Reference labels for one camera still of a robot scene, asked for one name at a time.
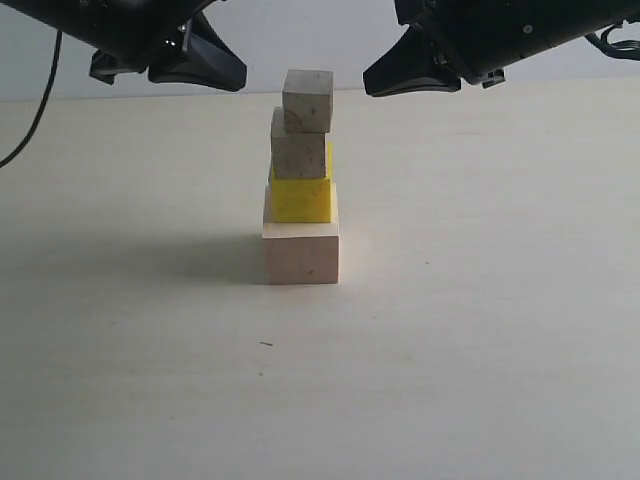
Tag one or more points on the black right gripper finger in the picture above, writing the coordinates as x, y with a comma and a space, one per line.
408, 67

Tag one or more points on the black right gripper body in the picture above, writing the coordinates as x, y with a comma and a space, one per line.
474, 41

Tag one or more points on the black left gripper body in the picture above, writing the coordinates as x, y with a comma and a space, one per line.
130, 33

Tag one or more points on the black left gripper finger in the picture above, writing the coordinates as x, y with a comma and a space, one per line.
195, 54

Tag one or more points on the small wooden cube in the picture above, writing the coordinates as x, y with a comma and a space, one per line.
307, 100

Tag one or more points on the medium wooden cube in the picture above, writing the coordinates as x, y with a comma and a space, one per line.
296, 156

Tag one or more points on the yellow cube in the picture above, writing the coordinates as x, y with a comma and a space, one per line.
304, 200

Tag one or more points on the large wooden cube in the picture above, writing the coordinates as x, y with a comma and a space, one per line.
301, 253

